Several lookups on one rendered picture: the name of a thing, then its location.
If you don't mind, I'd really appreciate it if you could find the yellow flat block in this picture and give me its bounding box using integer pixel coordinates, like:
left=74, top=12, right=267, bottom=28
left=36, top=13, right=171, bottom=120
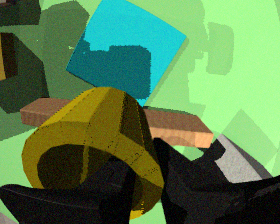
left=0, top=32, right=18, bottom=80

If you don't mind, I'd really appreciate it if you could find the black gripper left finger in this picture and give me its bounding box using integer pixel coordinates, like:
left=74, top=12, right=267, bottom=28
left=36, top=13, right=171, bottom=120
left=0, top=155, right=136, bottom=224

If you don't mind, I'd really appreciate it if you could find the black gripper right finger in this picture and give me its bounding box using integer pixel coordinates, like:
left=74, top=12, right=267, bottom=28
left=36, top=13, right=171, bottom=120
left=153, top=137, right=280, bottom=224

